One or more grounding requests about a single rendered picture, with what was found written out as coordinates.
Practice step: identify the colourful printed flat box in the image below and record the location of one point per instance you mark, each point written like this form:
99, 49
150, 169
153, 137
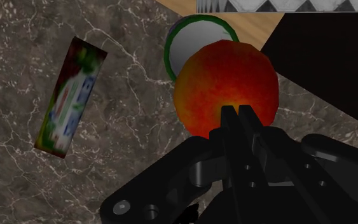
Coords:
70, 99

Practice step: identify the red and yellow apple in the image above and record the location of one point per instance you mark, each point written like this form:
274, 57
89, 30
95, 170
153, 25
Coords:
222, 77

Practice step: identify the white bowl with green rim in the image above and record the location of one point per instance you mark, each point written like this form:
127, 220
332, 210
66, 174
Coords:
191, 40

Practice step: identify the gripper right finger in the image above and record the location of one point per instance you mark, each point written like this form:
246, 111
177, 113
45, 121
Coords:
315, 167

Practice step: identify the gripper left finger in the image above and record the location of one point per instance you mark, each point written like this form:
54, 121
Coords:
166, 173

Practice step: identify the black robot stand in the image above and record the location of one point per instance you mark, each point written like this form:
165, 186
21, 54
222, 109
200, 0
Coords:
327, 56

